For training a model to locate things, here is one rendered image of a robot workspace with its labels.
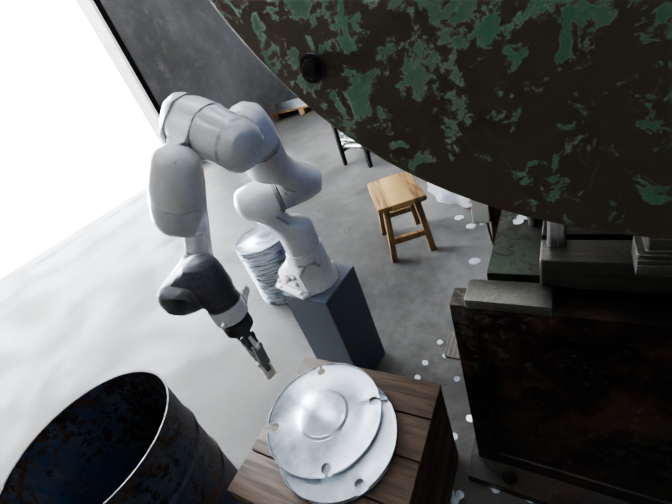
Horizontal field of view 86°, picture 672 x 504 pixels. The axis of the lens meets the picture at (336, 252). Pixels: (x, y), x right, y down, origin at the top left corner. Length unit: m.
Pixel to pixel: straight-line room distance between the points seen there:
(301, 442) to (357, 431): 0.13
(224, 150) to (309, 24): 0.40
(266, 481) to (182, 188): 0.66
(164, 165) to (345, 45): 0.46
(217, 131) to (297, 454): 0.70
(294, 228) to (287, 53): 0.73
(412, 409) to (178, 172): 0.71
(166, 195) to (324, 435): 0.62
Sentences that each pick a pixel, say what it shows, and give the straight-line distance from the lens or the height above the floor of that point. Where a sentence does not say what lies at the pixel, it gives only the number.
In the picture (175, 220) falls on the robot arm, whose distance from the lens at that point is 0.75.
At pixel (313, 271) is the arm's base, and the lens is 1.10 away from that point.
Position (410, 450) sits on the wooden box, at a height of 0.35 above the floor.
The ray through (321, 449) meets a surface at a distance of 0.92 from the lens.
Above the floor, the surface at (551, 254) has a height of 0.71.
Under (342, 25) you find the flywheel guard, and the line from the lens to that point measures 0.32.
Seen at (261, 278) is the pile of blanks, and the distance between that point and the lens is 1.85.
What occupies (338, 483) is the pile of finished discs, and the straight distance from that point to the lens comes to 0.88.
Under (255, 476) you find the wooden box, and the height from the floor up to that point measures 0.35.
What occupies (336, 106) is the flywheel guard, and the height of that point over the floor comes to 1.07.
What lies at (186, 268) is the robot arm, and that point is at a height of 0.79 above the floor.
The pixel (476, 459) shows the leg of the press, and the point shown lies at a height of 0.03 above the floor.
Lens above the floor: 1.13
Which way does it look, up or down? 32 degrees down
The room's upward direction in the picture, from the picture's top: 21 degrees counter-clockwise
